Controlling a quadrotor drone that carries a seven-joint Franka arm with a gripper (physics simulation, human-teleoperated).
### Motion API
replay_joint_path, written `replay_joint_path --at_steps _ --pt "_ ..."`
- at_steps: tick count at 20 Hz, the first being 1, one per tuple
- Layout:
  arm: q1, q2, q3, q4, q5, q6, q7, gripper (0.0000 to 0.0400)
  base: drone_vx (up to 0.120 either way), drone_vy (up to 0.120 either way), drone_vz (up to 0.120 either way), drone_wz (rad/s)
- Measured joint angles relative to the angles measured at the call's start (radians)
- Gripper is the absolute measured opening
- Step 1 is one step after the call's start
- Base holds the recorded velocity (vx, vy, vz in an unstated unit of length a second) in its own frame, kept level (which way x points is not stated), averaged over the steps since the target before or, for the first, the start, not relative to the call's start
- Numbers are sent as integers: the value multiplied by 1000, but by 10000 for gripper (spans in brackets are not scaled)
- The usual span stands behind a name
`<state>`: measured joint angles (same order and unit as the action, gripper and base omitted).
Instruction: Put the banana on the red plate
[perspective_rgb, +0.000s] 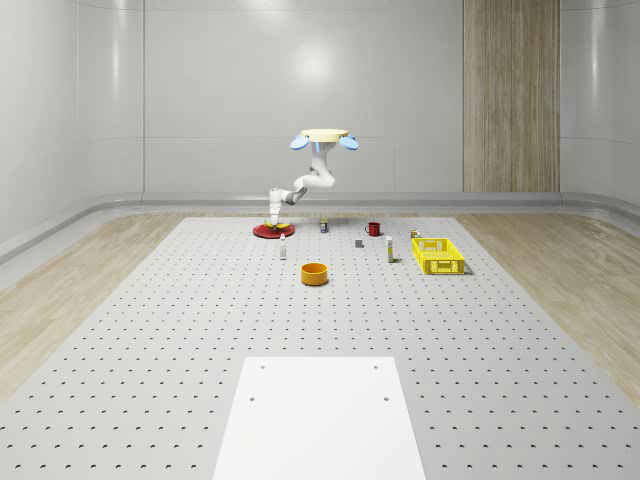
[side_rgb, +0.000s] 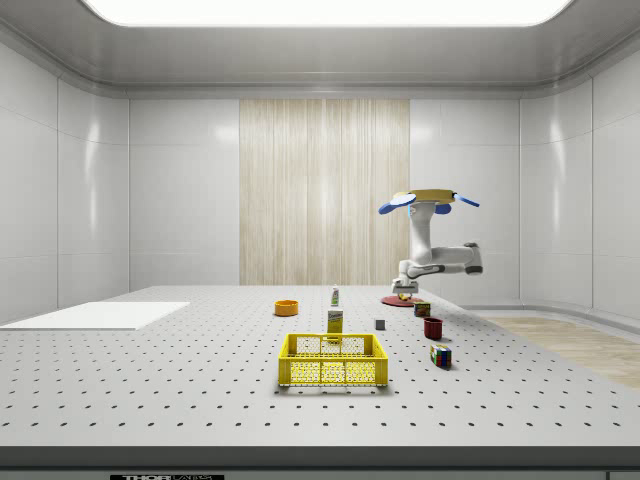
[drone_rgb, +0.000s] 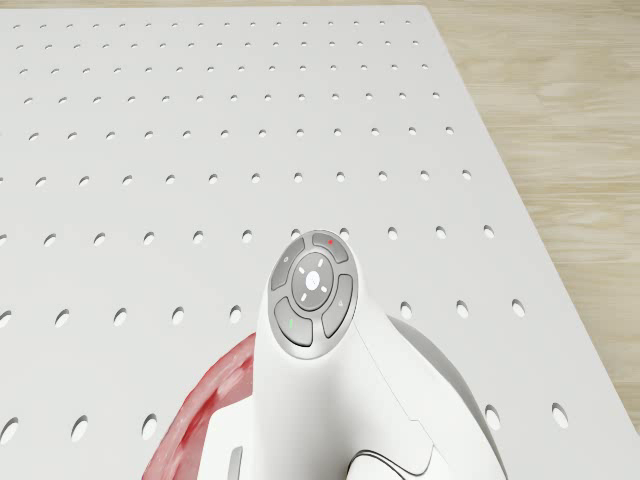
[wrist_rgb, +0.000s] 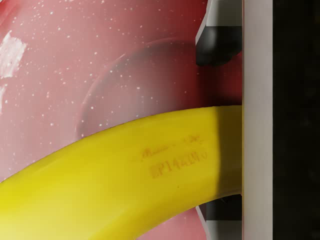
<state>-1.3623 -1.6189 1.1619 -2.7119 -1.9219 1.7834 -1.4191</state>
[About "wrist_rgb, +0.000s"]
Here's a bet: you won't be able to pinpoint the banana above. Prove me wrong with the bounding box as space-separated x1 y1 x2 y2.
0 104 245 240

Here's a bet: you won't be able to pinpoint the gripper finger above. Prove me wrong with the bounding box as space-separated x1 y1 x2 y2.
195 194 244 240
195 0 244 67

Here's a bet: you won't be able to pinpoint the red plate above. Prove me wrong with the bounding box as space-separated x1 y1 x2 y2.
0 0 244 240

